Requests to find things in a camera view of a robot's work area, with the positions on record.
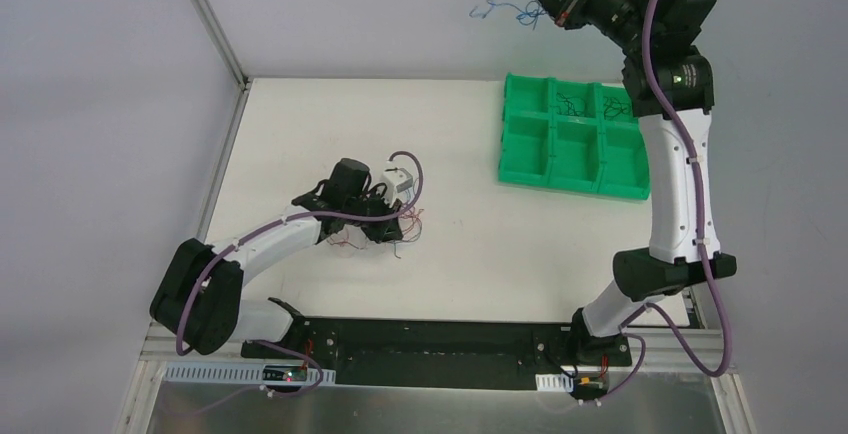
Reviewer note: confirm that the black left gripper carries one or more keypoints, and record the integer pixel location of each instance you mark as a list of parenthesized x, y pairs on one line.
[(382, 220)]

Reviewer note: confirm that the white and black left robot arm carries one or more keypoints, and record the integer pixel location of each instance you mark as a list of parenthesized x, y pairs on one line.
[(200, 299)]

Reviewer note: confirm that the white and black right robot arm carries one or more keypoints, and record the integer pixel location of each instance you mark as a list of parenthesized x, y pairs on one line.
[(671, 88)]

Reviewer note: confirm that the green plastic compartment bin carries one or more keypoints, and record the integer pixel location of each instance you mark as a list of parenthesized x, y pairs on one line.
[(573, 137)]

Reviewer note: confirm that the small left controller board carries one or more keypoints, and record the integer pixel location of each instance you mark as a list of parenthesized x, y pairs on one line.
[(283, 374)]

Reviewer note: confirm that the small controller board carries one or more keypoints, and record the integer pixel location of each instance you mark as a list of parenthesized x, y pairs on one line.
[(590, 386), (283, 374)]

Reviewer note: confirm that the small right controller board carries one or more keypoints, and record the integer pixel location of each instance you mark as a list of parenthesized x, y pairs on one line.
[(590, 386)]

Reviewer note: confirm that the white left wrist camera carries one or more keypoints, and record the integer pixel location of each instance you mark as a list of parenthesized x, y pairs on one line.
[(397, 181)]

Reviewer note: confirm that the black robot base mount plate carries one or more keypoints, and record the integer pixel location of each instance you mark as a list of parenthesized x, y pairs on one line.
[(444, 354)]

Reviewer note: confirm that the white slotted cable duct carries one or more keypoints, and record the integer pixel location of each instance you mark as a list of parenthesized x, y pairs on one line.
[(234, 374)]

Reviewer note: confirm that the aluminium frame rail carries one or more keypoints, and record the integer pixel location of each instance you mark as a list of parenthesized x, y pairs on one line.
[(661, 392)]

